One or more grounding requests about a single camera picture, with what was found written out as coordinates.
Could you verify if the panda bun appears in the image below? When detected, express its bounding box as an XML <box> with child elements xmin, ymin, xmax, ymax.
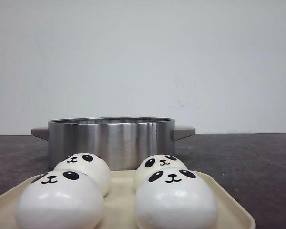
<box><xmin>54</xmin><ymin>153</ymin><xmax>111</xmax><ymax>196</ymax></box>
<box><xmin>133</xmin><ymin>154</ymin><xmax>188</xmax><ymax>191</ymax></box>
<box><xmin>134</xmin><ymin>167</ymin><xmax>218</xmax><ymax>229</ymax></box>
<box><xmin>15</xmin><ymin>169</ymin><xmax>104</xmax><ymax>229</ymax></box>

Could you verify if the stainless steel steamer pot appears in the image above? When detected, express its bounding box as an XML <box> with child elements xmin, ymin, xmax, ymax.
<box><xmin>31</xmin><ymin>117</ymin><xmax>195</xmax><ymax>170</ymax></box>

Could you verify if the cream plastic tray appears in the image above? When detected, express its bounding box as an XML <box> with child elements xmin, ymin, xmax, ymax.
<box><xmin>0</xmin><ymin>170</ymin><xmax>256</xmax><ymax>229</ymax></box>

